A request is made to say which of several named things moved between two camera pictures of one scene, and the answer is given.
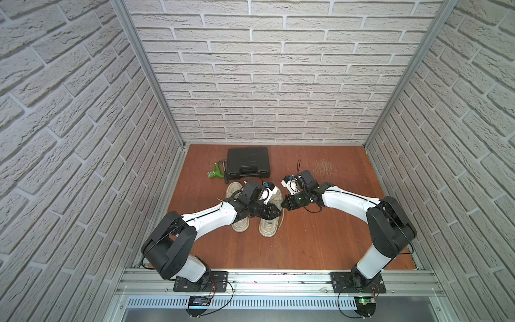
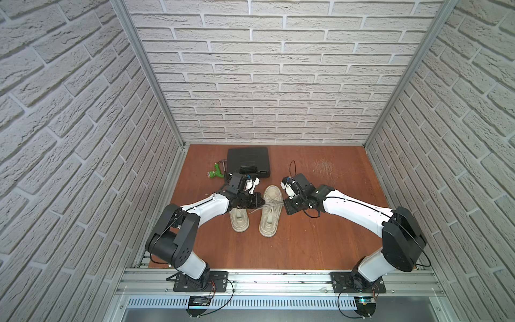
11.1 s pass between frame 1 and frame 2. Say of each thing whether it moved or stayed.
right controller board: stayed
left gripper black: moved
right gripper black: stayed
